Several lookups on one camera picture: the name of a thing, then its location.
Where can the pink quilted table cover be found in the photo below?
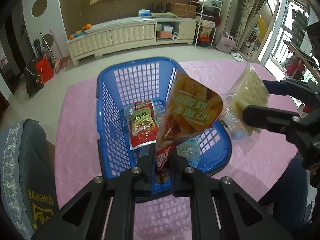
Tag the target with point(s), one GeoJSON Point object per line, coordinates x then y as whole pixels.
{"type": "Point", "coordinates": [77, 159]}

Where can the wooden drying rack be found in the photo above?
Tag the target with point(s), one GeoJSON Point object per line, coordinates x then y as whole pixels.
{"type": "Point", "coordinates": [308, 61]}

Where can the cream TV cabinet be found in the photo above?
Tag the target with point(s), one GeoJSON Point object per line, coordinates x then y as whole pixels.
{"type": "Point", "coordinates": [131, 33]}

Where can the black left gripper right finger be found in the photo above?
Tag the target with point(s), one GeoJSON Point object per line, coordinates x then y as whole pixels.
{"type": "Point", "coordinates": [220, 208]}

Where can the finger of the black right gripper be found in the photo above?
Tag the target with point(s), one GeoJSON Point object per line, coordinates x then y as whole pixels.
{"type": "Point", "coordinates": [271, 119]}
{"type": "Point", "coordinates": [306, 92]}

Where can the pink tote bag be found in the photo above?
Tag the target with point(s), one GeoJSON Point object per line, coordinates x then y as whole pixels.
{"type": "Point", "coordinates": [226, 43]}

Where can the clear cracker pack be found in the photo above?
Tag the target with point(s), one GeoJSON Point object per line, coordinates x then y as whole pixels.
{"type": "Point", "coordinates": [248, 89]}

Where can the red green snack packet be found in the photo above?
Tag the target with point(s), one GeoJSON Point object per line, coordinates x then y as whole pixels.
{"type": "Point", "coordinates": [141, 121]}

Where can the blue tissue box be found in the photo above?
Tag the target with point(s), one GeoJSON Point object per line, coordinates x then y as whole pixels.
{"type": "Point", "coordinates": [144, 13]}

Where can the blue plastic basket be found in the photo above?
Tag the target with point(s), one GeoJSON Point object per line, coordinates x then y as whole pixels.
{"type": "Point", "coordinates": [119, 87]}

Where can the red shopping bag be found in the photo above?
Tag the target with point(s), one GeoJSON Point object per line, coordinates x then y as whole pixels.
{"type": "Point", "coordinates": [44, 69]}

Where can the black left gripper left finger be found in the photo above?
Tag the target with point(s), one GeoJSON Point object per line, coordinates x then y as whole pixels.
{"type": "Point", "coordinates": [104, 208]}

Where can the cardboard box on cabinet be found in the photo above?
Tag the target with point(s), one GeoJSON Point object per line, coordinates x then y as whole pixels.
{"type": "Point", "coordinates": [183, 10]}

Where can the grey queen cushion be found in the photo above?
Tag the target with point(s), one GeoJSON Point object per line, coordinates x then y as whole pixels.
{"type": "Point", "coordinates": [28, 193]}

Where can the orange chips snack bag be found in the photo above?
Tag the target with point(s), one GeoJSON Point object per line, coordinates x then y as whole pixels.
{"type": "Point", "coordinates": [191, 108]}

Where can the white metal shelf rack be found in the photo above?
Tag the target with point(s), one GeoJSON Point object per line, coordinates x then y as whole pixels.
{"type": "Point", "coordinates": [207, 20]}

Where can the black bag on floor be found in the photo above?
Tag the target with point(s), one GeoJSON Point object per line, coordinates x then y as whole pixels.
{"type": "Point", "coordinates": [32, 79]}

